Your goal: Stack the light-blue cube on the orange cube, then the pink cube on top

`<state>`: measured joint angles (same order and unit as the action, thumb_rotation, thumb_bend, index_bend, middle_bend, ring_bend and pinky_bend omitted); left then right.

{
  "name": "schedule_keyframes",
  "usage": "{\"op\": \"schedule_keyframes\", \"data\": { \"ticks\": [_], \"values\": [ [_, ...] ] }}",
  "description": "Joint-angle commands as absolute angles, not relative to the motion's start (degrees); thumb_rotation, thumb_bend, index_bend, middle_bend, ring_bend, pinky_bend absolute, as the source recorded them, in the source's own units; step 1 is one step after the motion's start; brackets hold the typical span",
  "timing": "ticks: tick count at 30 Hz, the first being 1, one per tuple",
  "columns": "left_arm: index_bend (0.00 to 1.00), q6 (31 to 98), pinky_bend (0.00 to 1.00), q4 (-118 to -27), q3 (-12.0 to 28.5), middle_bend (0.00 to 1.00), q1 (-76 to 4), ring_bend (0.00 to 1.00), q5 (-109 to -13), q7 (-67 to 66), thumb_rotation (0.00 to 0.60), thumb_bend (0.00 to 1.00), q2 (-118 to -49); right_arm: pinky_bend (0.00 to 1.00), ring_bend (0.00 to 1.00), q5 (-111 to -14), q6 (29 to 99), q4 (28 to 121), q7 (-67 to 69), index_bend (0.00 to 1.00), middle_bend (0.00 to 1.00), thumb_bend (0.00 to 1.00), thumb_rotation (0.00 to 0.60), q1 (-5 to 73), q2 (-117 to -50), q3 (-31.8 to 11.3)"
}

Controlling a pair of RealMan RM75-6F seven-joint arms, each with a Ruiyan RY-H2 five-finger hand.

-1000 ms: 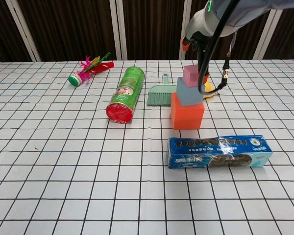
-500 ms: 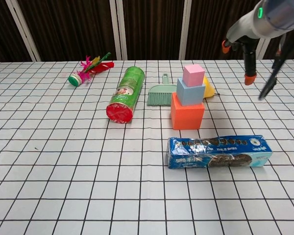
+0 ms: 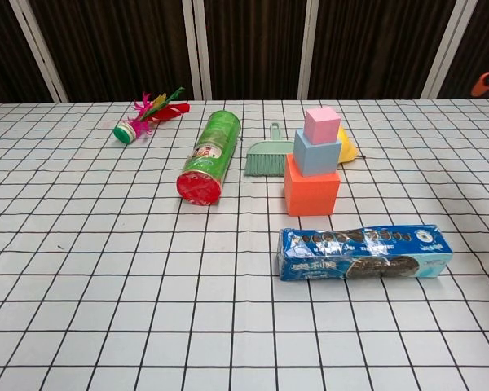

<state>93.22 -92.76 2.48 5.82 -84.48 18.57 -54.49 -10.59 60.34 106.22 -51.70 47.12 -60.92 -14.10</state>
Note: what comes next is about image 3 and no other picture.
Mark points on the small pink foam cube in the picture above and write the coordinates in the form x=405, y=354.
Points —
x=320, y=126

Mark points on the light blue foam cube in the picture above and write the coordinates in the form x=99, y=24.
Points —
x=314, y=159

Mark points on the yellow plastic fruit toy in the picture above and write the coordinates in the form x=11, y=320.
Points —
x=347, y=151

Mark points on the orange foam cube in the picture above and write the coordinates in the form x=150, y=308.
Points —
x=309, y=193

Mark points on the blue cookie box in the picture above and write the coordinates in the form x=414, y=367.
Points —
x=350, y=252

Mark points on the green mini hand broom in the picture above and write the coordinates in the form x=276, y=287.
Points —
x=265, y=161

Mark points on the green chips can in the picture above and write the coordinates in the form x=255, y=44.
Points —
x=212, y=155

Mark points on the colourful feather shuttlecock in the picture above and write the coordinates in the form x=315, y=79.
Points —
x=124, y=132

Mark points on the white black grid tablecloth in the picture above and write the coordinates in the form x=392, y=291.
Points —
x=106, y=285

